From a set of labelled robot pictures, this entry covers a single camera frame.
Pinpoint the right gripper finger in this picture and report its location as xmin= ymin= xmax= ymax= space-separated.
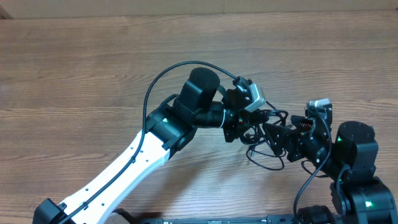
xmin=290 ymin=115 xmax=311 ymax=131
xmin=262 ymin=123 xmax=293 ymax=156

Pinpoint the black usb cable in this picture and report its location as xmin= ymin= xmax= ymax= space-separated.
xmin=241 ymin=101 xmax=290 ymax=171

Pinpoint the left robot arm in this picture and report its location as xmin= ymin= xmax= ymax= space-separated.
xmin=33 ymin=65 xmax=267 ymax=223

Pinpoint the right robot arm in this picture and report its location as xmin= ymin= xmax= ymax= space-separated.
xmin=262 ymin=104 xmax=397 ymax=223

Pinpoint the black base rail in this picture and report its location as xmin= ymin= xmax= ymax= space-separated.
xmin=134 ymin=214 xmax=297 ymax=224

